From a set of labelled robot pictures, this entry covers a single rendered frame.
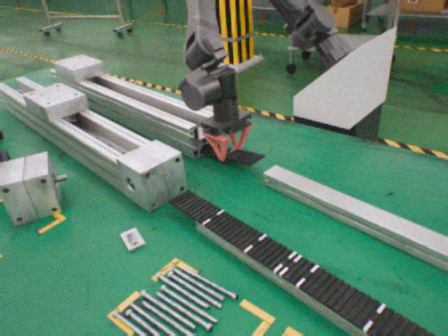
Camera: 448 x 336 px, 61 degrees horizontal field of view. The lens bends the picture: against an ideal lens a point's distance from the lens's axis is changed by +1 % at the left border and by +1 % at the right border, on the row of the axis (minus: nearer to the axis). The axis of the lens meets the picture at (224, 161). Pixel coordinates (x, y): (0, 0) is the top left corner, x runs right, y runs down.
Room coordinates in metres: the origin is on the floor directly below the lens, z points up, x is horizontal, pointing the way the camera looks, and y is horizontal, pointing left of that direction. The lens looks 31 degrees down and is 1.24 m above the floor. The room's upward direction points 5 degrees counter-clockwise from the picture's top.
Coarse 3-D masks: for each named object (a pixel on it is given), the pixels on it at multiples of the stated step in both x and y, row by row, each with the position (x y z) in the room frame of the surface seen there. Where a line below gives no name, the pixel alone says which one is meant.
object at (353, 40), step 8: (392, 0) 3.23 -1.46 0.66; (400, 0) 3.66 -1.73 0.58; (392, 8) 3.22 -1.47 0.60; (392, 16) 3.22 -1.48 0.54; (344, 40) 3.69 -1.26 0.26; (352, 40) 3.66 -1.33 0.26; (360, 40) 3.63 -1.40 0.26; (368, 40) 3.60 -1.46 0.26; (288, 48) 3.65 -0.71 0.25; (296, 48) 3.61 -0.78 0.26; (312, 48) 3.53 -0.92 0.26; (352, 48) 3.39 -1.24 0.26; (304, 56) 4.08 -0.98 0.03; (392, 56) 3.65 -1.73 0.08; (288, 64) 3.65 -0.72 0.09; (288, 72) 3.65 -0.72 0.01
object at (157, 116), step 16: (64, 80) 1.33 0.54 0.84; (96, 80) 1.28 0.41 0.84; (112, 80) 1.20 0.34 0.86; (96, 96) 1.14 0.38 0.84; (112, 96) 1.06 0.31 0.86; (128, 96) 1.13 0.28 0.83; (144, 96) 1.06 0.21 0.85; (160, 96) 1.02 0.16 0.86; (112, 112) 1.07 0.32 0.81; (128, 112) 1.00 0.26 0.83; (144, 112) 0.93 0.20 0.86; (160, 112) 0.90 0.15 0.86; (176, 112) 0.95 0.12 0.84; (192, 112) 0.90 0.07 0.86; (208, 112) 0.88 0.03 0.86; (144, 128) 0.94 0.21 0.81; (160, 128) 0.88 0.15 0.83; (176, 128) 0.83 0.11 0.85; (192, 128) 0.80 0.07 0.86; (176, 144) 0.84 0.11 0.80; (192, 144) 0.81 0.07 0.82
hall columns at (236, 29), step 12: (216, 0) 4.09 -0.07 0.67; (228, 0) 3.99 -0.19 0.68; (240, 0) 4.04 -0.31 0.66; (216, 12) 4.10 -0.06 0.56; (228, 12) 3.99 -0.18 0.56; (240, 12) 4.03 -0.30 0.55; (228, 24) 4.00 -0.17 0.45; (240, 24) 4.03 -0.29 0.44; (252, 24) 4.18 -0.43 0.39; (228, 36) 4.01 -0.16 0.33; (240, 36) 4.02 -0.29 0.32; (252, 36) 4.17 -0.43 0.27; (228, 48) 4.02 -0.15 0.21; (240, 48) 4.01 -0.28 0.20; (252, 48) 4.17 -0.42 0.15; (228, 60) 4.02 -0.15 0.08; (240, 60) 4.00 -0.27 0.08
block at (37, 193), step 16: (16, 160) 0.69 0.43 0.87; (32, 160) 0.69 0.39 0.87; (48, 160) 0.69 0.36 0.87; (0, 176) 0.64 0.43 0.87; (16, 176) 0.63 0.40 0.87; (32, 176) 0.62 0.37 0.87; (48, 176) 0.63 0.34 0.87; (64, 176) 0.69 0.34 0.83; (0, 192) 0.60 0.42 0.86; (16, 192) 0.61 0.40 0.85; (32, 192) 0.62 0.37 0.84; (48, 192) 0.63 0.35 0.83; (16, 208) 0.60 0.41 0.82; (32, 208) 0.61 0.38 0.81; (48, 208) 0.62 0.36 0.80; (16, 224) 0.60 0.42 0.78
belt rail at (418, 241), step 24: (288, 192) 0.61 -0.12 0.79; (312, 192) 0.58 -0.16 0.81; (336, 192) 0.57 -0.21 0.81; (336, 216) 0.53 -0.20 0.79; (360, 216) 0.50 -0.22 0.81; (384, 216) 0.49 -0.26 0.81; (384, 240) 0.46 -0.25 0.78; (408, 240) 0.44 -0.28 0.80; (432, 240) 0.43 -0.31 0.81; (432, 264) 0.41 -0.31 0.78
